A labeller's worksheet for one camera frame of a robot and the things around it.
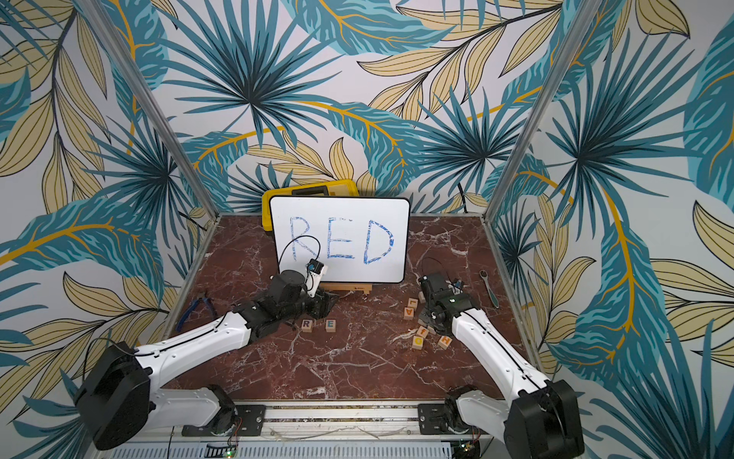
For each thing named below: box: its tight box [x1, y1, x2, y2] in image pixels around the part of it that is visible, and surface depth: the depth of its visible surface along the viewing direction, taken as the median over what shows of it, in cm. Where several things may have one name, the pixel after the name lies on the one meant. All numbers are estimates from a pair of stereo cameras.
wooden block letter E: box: [325, 319, 337, 333], surface depth 90 cm
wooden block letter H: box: [437, 335, 454, 350], surface depth 87 cm
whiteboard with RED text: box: [269, 196, 411, 285], surface depth 89 cm
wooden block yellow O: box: [411, 335, 424, 350], surface depth 87 cm
